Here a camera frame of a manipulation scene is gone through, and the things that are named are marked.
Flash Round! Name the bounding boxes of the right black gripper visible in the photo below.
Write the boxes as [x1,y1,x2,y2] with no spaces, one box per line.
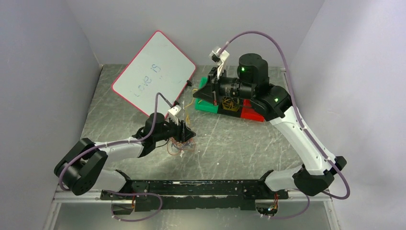
[193,66,255,106]

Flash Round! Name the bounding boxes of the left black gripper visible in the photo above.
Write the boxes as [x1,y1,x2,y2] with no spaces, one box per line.
[154,115,196,143]

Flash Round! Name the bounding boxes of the purple cable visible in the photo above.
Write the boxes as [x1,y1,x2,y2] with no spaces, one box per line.
[169,139,195,151]

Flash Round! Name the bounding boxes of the green plastic bin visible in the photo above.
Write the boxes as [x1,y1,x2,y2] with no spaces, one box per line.
[194,77,218,114]

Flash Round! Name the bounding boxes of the yellow cable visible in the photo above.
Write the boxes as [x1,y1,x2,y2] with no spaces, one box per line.
[182,97,199,126]

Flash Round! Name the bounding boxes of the orange cable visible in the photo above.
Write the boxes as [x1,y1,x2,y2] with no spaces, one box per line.
[167,138,196,156]

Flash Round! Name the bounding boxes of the black plastic bin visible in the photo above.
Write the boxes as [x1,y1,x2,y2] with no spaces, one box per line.
[217,97,243,118]

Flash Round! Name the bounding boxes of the red plastic bin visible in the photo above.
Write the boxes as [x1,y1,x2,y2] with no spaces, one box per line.
[240,99,264,122]

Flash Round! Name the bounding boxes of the pink framed whiteboard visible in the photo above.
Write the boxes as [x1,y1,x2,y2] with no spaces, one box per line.
[111,31,196,116]

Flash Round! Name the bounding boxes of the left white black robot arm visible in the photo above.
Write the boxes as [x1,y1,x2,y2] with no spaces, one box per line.
[54,113,196,199]

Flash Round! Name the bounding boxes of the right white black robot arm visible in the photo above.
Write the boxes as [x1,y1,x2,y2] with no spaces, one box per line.
[193,53,347,198]

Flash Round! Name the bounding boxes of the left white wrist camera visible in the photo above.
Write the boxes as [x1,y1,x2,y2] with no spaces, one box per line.
[168,105,182,125]

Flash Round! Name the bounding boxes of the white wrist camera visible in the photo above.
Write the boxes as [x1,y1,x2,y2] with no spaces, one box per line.
[168,105,182,125]
[209,46,230,79]

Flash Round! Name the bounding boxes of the yellow green wire coil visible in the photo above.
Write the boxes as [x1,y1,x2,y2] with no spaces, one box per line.
[221,97,241,112]

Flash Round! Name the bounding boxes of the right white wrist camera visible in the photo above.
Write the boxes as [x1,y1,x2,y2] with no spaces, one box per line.
[209,46,230,79]

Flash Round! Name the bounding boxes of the black aluminium base frame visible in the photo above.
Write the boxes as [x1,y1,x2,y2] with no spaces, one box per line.
[52,178,332,212]

